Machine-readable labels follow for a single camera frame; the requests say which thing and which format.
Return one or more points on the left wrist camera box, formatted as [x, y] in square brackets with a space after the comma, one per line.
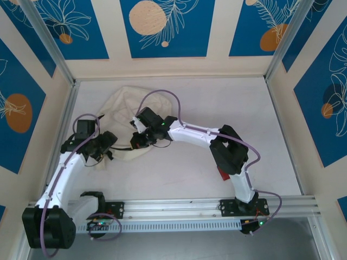
[84, 128]

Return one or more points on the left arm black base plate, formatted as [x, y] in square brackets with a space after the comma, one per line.
[116, 210]

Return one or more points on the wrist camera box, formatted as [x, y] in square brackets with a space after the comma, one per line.
[84, 128]
[149, 116]

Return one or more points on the aluminium mounting rail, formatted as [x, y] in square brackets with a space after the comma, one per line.
[173, 207]

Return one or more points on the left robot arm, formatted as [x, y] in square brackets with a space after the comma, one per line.
[62, 176]

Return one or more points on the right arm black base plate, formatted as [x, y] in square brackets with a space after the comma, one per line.
[227, 208]

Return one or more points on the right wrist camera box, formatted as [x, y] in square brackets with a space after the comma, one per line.
[149, 116]

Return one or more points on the cream canvas backpack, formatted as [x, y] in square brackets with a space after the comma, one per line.
[122, 108]

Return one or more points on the aluminium frame post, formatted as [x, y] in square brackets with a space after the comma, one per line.
[52, 46]
[296, 40]

